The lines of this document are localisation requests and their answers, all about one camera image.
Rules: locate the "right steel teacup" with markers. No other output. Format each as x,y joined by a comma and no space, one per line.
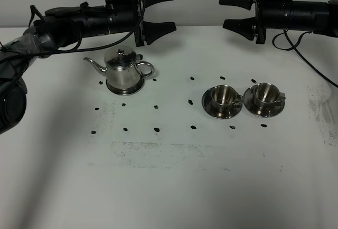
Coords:
266,95

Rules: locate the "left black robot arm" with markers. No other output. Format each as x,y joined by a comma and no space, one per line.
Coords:
60,31

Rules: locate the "stainless steel teapot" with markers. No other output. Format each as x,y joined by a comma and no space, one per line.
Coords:
123,68

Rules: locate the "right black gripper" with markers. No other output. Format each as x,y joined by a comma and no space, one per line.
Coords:
269,14

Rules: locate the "teapot steel saucer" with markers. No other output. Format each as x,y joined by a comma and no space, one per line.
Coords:
128,91

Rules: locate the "cup steel saucer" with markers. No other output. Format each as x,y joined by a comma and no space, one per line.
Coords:
257,111
216,112

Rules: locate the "steel teacup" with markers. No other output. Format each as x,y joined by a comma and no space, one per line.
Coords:
224,96
266,95

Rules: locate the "left steel teacup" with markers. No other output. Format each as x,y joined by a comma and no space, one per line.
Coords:
224,96

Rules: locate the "left cup steel saucer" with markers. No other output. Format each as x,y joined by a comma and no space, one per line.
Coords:
216,112

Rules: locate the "right cup steel saucer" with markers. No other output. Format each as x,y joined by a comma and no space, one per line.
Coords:
257,111

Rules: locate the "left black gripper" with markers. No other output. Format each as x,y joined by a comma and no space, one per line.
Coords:
128,17

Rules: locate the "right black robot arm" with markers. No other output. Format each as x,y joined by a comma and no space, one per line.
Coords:
317,17

